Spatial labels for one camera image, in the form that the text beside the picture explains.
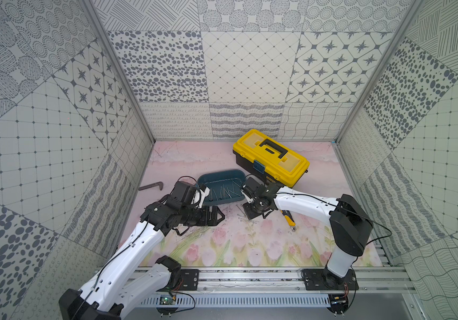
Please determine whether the white slotted cable duct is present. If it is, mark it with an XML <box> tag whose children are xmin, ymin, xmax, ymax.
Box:
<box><xmin>138</xmin><ymin>293</ymin><xmax>331</xmax><ymax>308</ymax></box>

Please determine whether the dark metal L-shaped wrench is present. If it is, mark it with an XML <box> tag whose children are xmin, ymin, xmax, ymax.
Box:
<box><xmin>138</xmin><ymin>181</ymin><xmax>164</xmax><ymax>191</ymax></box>

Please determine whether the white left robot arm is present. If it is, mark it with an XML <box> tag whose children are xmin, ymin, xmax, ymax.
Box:
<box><xmin>59</xmin><ymin>180</ymin><xmax>225</xmax><ymax>319</ymax></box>

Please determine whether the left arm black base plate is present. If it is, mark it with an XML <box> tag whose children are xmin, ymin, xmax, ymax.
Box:
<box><xmin>163</xmin><ymin>269</ymin><xmax>200</xmax><ymax>291</ymax></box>

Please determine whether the yellow black utility knife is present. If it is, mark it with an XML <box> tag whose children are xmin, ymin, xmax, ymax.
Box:
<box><xmin>282</xmin><ymin>211</ymin><xmax>296</xmax><ymax>232</ymax></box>

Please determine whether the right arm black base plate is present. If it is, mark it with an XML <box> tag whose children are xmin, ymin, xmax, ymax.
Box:
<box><xmin>300</xmin><ymin>268</ymin><xmax>359</xmax><ymax>291</ymax></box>

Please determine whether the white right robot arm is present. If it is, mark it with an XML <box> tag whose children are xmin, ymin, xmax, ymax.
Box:
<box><xmin>241</xmin><ymin>177</ymin><xmax>374</xmax><ymax>282</ymax></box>

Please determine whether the aluminium mounting rail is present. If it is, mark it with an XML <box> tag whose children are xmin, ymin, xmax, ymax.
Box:
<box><xmin>124</xmin><ymin>267</ymin><xmax>414</xmax><ymax>295</ymax></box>

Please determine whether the teal plastic storage box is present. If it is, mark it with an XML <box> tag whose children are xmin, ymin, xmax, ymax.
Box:
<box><xmin>198</xmin><ymin>169</ymin><xmax>246</xmax><ymax>206</ymax></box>

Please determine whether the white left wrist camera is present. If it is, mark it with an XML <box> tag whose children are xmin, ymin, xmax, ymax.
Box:
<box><xmin>198</xmin><ymin>187</ymin><xmax>210</xmax><ymax>208</ymax></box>

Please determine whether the steel nail pile centre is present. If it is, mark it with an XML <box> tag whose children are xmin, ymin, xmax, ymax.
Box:
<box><xmin>236</xmin><ymin>206</ymin><xmax>248</xmax><ymax>221</ymax></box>

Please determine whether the yellow black toolbox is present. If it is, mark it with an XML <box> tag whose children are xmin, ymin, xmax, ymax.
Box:
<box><xmin>233</xmin><ymin>129</ymin><xmax>310</xmax><ymax>187</ymax></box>

